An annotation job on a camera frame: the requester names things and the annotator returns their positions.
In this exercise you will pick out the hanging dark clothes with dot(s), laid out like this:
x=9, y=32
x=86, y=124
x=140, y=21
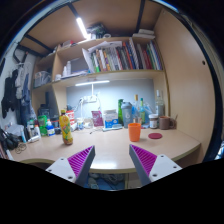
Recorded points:
x=10, y=93

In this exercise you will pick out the green plastic container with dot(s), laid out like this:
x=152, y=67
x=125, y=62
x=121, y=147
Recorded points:
x=42, y=126

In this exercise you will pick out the green glass bottle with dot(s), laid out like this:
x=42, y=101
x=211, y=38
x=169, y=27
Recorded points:
x=120, y=111

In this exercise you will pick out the orange plastic cup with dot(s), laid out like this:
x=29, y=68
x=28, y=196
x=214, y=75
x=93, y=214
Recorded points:
x=134, y=132

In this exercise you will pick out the flat round red coaster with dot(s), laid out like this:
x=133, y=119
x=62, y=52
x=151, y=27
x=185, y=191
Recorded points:
x=155, y=136

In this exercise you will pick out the white bottle with blue lid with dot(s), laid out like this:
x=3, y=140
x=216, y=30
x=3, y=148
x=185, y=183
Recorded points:
x=50, y=129

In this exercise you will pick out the ceiling light tube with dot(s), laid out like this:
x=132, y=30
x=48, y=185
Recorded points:
x=82, y=28

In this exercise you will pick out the red and white canister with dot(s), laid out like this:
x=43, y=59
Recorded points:
x=70, y=117

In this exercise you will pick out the white wall power strip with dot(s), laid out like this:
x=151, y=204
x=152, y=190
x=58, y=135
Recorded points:
x=90, y=99

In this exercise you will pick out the yellow-labelled tea drink bottle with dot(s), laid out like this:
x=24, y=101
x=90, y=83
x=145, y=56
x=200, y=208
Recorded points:
x=66, y=130

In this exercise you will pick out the maroon pouch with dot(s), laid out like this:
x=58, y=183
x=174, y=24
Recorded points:
x=97, y=119

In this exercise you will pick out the silver metal cylinder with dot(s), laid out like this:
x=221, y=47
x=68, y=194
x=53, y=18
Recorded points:
x=34, y=138

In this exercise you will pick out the light blue hairbrush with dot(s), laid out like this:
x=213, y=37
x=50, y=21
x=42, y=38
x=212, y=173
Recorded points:
x=112, y=128

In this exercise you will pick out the brown ceramic mug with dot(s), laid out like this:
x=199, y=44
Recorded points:
x=164, y=123

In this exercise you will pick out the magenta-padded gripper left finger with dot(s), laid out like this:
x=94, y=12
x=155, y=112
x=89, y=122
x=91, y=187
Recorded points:
x=63, y=168

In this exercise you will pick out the clear glass bottle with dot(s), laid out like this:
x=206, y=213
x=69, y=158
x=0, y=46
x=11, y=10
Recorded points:
x=160, y=106

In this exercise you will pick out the white and blue carton box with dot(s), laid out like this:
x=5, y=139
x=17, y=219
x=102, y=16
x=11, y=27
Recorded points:
x=110, y=119

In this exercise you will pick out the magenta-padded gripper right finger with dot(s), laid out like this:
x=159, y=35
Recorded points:
x=160, y=166

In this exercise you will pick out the glass bottle with yellow cap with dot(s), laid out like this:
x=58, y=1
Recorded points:
x=136, y=110

